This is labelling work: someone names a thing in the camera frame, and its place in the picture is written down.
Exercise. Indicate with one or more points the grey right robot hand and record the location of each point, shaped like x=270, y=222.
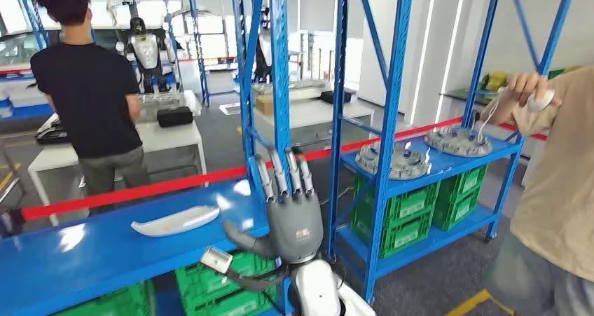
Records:
x=292, y=230

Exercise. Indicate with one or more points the white plastic car part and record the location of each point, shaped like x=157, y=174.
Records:
x=176, y=222

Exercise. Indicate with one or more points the white handheld controller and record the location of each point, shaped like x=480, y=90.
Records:
x=540, y=102

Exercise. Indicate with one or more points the grey metal panel part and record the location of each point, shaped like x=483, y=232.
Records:
x=162, y=99
x=292, y=86

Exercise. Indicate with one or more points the blue steel shelf rack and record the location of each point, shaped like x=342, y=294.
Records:
x=393, y=72
x=172, y=49
x=201, y=63
x=116, y=263

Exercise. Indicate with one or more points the white table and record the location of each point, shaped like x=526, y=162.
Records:
x=167, y=135
x=320, y=112

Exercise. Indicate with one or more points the cardboard box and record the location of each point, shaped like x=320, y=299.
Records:
x=263, y=106

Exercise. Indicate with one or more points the silver wheel hubcap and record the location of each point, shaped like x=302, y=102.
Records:
x=413, y=165
x=457, y=141

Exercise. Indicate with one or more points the black hard case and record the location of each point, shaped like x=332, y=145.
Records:
x=335, y=96
x=175, y=117

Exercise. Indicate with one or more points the silver black humanoid robot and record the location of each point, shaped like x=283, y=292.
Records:
x=144, y=54
x=264, y=49

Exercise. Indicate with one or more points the dark side table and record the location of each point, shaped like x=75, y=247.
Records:
x=459, y=95

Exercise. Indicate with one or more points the person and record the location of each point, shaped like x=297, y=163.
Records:
x=88, y=95
x=557, y=188

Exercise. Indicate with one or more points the black foam tray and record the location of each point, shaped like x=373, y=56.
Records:
x=53, y=137
x=48, y=122

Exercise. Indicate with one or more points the white car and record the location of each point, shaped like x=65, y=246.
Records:
x=18, y=49

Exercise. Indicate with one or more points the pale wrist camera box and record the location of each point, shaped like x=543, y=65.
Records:
x=216, y=259

